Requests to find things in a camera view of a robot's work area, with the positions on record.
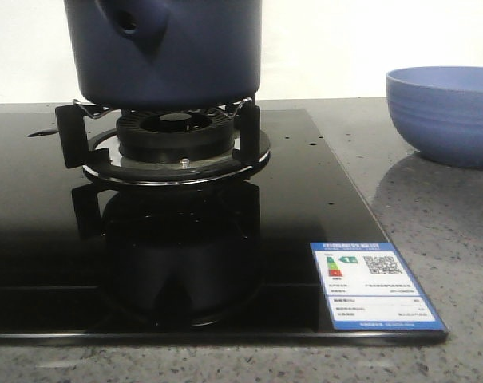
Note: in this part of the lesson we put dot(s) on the blue ribbed bowl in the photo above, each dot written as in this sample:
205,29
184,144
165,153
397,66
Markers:
438,110

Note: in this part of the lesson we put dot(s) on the right burner with pot support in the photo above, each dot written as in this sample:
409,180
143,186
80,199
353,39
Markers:
165,148

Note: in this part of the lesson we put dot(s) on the dark blue cooking pot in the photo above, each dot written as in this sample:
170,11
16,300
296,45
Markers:
153,55

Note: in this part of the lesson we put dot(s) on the black glass gas stove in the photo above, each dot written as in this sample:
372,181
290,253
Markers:
82,262

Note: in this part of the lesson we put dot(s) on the blue energy efficiency label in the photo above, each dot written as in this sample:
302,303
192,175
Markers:
368,286

